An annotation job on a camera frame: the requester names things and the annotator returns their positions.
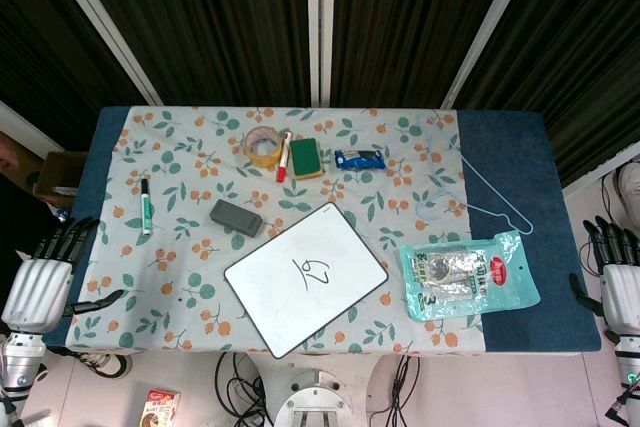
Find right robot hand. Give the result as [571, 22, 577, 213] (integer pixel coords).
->
[568, 215, 640, 339]

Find blue snack packet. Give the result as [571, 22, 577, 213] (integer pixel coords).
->
[333, 148, 388, 172]

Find grey whiteboard eraser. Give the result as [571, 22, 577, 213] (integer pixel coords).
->
[208, 198, 265, 238]

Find person's hand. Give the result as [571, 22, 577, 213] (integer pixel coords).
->
[0, 134, 24, 174]

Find floral tablecloth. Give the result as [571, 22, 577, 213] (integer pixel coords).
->
[64, 105, 489, 354]

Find teal plastic bag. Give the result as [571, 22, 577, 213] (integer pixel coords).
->
[398, 229, 542, 323]

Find cardboard box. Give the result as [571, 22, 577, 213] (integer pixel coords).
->
[32, 150, 91, 198]

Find white frame post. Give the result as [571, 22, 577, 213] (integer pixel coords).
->
[305, 0, 338, 108]
[38, 0, 162, 106]
[439, 0, 542, 110]

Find red snack box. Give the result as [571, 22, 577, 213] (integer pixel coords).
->
[139, 388, 182, 427]

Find red marker pen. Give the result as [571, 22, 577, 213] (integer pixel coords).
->
[276, 130, 294, 184]

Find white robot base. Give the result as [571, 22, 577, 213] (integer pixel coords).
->
[272, 369, 362, 427]

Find light blue wire hanger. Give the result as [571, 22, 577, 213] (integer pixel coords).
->
[413, 116, 535, 237]

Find blue table cover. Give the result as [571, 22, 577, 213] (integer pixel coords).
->
[37, 105, 603, 358]

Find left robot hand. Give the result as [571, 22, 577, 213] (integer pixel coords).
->
[0, 216, 126, 334]

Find green yellow sponge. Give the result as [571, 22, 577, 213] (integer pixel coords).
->
[289, 137, 327, 181]

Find green marker pen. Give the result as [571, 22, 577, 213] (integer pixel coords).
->
[139, 177, 154, 237]

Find black floor cables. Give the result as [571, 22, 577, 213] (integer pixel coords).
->
[213, 351, 274, 427]
[367, 355, 422, 427]

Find clear tape roll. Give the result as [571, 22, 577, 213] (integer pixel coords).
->
[243, 125, 284, 169]

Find small whiteboard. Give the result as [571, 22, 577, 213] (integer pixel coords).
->
[223, 201, 390, 360]

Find black white sneaker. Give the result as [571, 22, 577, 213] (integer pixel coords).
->
[74, 350, 134, 379]

